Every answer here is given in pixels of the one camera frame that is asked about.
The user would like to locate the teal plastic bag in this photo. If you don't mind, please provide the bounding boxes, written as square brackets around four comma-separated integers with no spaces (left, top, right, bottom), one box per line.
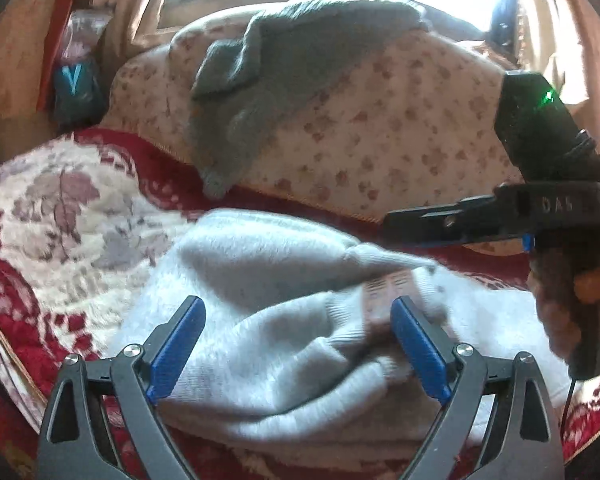
[53,56,107,131]

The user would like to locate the floral quilt bundle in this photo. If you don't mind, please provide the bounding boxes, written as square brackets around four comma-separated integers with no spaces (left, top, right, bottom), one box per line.
[102,6,521,221]

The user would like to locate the red floral fleece blanket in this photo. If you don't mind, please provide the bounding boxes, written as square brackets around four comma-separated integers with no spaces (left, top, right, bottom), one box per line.
[0,128,600,479]

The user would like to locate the person's right hand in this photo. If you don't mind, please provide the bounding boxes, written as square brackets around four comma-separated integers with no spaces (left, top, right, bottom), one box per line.
[526,246,600,361]

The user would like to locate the grey sweatpants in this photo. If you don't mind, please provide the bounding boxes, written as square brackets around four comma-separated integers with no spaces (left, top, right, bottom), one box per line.
[116,207,574,451]

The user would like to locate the grey-green fleece garment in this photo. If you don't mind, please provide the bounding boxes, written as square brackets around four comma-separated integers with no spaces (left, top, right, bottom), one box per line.
[189,0,430,198]

